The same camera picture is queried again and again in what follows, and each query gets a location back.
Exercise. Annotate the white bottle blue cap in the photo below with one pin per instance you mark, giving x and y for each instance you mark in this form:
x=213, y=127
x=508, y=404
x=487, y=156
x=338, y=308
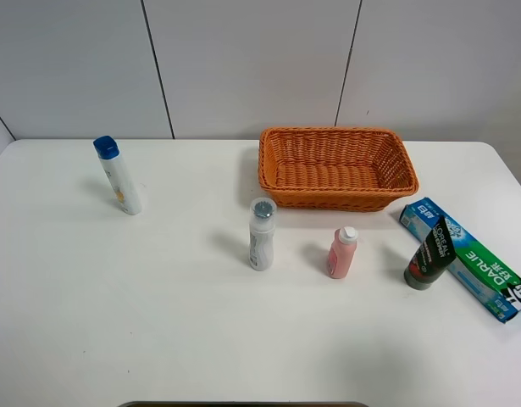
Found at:
x=118, y=176

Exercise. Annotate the black facial cleanser tube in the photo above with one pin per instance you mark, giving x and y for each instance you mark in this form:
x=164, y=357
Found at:
x=433, y=256

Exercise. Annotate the orange woven basket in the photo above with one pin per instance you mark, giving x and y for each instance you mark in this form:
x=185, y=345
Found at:
x=358, y=169

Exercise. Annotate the white bottle clear cap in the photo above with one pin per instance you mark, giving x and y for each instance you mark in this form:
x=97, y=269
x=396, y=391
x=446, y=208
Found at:
x=262, y=225

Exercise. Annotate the pink bottle white cap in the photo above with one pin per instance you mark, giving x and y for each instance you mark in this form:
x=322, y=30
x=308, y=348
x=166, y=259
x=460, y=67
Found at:
x=342, y=251

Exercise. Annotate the green Darlie toothpaste box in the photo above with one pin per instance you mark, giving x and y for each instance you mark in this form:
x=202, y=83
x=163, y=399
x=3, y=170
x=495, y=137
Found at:
x=490, y=280

